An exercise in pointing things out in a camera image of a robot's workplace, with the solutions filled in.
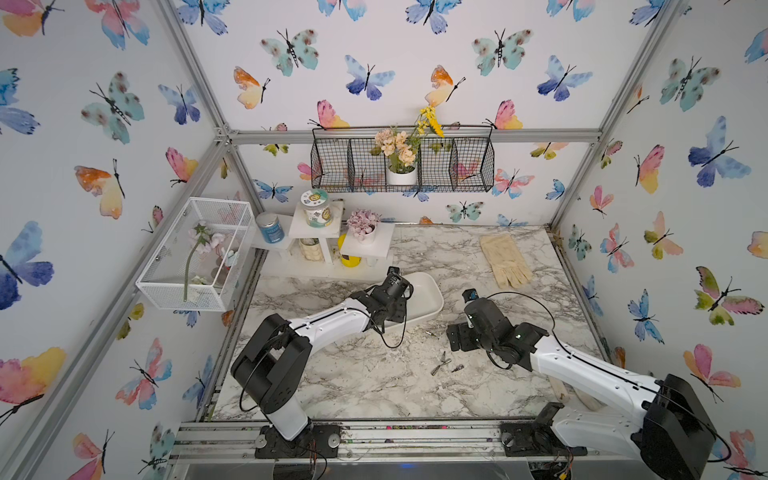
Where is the white wire mesh basket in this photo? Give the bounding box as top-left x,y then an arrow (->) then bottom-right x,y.
136,197 -> 256,312

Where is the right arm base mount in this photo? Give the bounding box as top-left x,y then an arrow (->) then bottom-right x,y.
499,402 -> 588,458

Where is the beige work glove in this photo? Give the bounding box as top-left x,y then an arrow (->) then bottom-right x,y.
480,234 -> 534,289

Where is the beige jar under shelf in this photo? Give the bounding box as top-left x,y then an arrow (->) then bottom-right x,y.
299,238 -> 324,262

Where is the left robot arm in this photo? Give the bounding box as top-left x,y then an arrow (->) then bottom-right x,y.
230,267 -> 414,442

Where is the white pot with flowers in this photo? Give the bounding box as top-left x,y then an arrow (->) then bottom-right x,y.
370,105 -> 445,186

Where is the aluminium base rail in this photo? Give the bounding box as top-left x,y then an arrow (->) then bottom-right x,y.
170,417 -> 621,465

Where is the white stepped display shelf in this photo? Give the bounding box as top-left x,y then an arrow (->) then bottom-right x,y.
253,200 -> 395,283

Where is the yellow round object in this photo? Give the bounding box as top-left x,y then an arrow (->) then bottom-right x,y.
337,234 -> 362,268

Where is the black wire wall basket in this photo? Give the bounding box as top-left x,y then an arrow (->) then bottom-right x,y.
310,123 -> 496,194

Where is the artificial flower stem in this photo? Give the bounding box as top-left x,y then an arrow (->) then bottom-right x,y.
183,221 -> 226,302

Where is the green lidded jar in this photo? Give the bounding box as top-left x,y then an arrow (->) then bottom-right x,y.
300,189 -> 333,228

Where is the blue tin can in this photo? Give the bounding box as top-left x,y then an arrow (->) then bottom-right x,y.
255,212 -> 285,244

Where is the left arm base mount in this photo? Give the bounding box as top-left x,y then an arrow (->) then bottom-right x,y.
254,423 -> 341,459

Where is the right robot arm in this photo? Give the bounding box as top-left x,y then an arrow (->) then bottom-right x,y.
446,289 -> 719,479

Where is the white plastic storage box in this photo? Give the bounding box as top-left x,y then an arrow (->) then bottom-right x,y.
385,272 -> 444,326

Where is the white glove yellow cuff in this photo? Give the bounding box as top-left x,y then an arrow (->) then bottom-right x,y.
547,376 -> 604,411

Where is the pink flower pot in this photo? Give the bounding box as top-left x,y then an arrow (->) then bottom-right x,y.
347,209 -> 381,245

